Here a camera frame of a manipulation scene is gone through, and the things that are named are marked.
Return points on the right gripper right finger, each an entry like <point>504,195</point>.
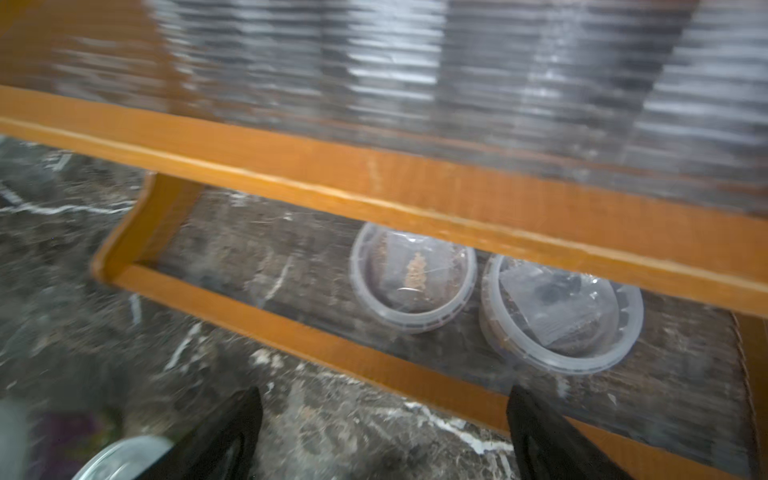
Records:
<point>547,446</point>

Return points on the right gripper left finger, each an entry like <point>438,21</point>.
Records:
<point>222,446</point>

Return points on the clear tub dark label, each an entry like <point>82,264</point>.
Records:
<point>556,320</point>

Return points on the clear tub red label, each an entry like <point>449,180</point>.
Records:
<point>410,282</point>

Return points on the orange three-tier wooden shelf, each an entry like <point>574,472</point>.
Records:
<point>626,139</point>

